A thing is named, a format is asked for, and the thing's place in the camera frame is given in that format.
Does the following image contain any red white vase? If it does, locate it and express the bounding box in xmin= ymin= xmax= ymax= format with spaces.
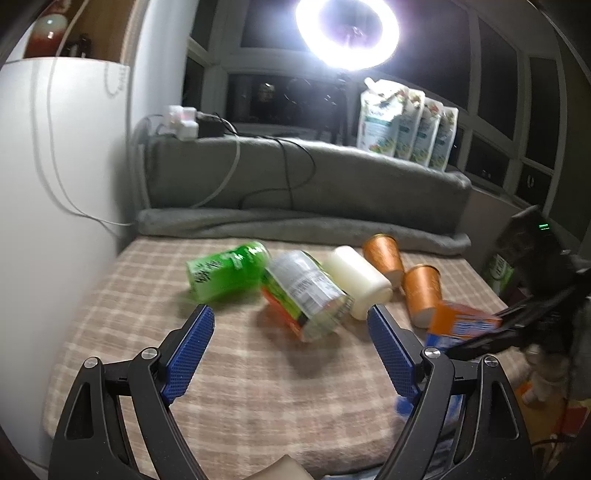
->
xmin=24 ymin=13 xmax=68 ymax=58

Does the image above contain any blue orange Arctic Ocean cup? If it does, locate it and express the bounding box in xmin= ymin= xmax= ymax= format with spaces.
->
xmin=393 ymin=299 xmax=505 ymax=476

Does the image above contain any green tea cup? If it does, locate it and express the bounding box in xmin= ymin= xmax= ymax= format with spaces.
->
xmin=185 ymin=241 xmax=270 ymax=304

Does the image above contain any clear labelled green cup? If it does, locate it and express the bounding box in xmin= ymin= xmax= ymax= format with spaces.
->
xmin=260 ymin=250 xmax=353 ymax=342

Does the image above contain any green box on floor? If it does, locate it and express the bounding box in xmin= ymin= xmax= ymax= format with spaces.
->
xmin=483 ymin=253 xmax=514 ymax=298

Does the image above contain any plaid beige seat cover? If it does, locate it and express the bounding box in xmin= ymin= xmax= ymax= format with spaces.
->
xmin=42 ymin=235 xmax=532 ymax=478

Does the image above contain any light tripod stand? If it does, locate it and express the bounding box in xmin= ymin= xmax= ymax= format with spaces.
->
xmin=325 ymin=73 xmax=349 ymax=146

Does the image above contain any ring light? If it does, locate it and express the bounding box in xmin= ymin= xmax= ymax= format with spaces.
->
xmin=294 ymin=1 xmax=401 ymax=72

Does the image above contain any grey sofa backrest cushion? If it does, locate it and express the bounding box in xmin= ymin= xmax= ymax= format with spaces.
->
xmin=144 ymin=136 xmax=472 ymax=234

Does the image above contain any orange paper cup near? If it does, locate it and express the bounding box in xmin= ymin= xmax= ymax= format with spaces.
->
xmin=403 ymin=264 xmax=443 ymax=329

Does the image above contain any white cable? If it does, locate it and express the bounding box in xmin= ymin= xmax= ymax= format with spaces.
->
xmin=29 ymin=0 xmax=243 ymax=228

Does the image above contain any white plastic cup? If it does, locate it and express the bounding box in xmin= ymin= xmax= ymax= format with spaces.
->
xmin=322 ymin=245 xmax=393 ymax=321

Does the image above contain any grey rolled blanket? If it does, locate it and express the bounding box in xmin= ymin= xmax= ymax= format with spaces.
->
xmin=137 ymin=208 xmax=471 ymax=256

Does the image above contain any orange paper cup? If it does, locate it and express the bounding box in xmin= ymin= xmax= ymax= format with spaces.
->
xmin=362 ymin=234 xmax=405 ymax=289
xmin=403 ymin=264 xmax=443 ymax=329

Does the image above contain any orange paper cup far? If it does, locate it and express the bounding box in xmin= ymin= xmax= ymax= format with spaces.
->
xmin=362 ymin=234 xmax=405 ymax=289

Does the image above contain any white power strip with adapters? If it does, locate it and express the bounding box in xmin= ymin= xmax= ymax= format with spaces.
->
xmin=163 ymin=105 xmax=199 ymax=141

